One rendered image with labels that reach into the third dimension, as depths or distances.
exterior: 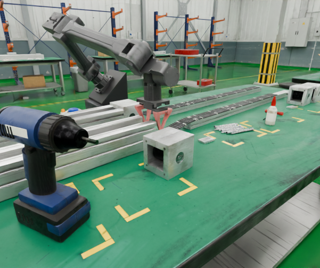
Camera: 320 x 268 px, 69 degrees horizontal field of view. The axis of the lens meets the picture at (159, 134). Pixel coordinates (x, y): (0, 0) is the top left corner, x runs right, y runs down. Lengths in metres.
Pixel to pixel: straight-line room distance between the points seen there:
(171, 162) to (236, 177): 0.17
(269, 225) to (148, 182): 0.93
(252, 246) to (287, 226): 0.26
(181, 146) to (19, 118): 0.35
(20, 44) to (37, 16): 0.97
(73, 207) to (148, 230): 0.14
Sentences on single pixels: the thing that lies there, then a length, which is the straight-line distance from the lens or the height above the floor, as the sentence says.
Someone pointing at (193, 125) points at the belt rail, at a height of 0.79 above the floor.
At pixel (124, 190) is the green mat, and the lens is 0.56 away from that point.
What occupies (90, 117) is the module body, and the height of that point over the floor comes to 0.86.
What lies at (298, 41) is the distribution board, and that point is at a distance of 12.13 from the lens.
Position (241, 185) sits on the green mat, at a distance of 0.60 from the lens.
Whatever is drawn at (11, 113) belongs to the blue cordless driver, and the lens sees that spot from 0.43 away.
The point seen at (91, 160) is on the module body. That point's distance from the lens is 0.64.
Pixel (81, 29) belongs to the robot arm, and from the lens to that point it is 0.90.
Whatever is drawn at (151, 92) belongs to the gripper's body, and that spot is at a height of 0.95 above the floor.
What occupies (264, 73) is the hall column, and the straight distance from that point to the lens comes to 7.15.
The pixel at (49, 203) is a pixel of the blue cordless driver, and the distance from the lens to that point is 0.44.
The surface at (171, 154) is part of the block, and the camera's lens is 0.56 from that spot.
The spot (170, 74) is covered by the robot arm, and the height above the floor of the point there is 1.01.
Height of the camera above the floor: 1.10
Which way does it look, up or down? 22 degrees down
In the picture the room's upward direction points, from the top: straight up
